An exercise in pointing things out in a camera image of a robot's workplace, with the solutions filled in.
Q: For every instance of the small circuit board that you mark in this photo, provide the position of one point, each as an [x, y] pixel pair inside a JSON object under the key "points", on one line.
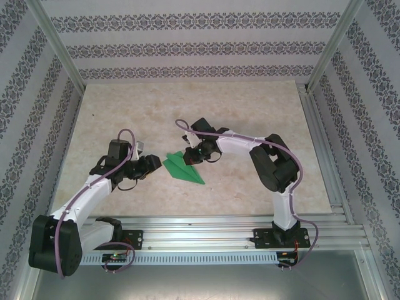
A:
{"points": [[287, 261], [115, 257]]}

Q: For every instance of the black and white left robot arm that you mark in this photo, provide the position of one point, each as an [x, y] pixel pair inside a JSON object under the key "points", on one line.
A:
{"points": [[47, 243]]}

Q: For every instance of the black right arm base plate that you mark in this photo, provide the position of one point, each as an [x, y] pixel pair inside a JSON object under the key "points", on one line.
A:
{"points": [[262, 239]]}

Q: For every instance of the aluminium mounting rail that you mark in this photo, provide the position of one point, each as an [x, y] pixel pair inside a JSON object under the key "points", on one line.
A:
{"points": [[200, 232]]}

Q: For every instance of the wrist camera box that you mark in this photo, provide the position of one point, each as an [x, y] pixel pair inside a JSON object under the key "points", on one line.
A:
{"points": [[190, 140], [140, 150]]}

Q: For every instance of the grey metal sheet panel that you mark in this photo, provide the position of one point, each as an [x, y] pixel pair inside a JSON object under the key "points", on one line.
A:
{"points": [[200, 282]]}

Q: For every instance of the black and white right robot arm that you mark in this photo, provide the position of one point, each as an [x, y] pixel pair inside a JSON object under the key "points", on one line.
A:
{"points": [[275, 168]]}

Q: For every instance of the right small circuit board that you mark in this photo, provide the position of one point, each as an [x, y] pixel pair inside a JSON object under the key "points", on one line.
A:
{"points": [[287, 261]]}

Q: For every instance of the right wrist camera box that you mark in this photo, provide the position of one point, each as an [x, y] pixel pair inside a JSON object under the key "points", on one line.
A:
{"points": [[190, 140]]}

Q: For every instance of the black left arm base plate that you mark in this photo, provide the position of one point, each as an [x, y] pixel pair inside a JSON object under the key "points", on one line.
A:
{"points": [[136, 239]]}

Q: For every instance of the green square paper sheet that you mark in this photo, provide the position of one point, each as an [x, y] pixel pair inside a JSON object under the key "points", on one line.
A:
{"points": [[178, 170]]}

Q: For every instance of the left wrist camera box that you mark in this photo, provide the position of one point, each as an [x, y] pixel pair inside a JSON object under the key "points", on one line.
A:
{"points": [[140, 150]]}

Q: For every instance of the aluminium frame post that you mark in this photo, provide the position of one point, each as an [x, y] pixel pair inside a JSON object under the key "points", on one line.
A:
{"points": [[56, 43], [334, 43]]}

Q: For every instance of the aluminium side rail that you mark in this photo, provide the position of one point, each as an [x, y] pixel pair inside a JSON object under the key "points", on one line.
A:
{"points": [[322, 147]]}

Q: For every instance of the left small circuit board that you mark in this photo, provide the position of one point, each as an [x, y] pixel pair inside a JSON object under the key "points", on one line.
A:
{"points": [[115, 257]]}

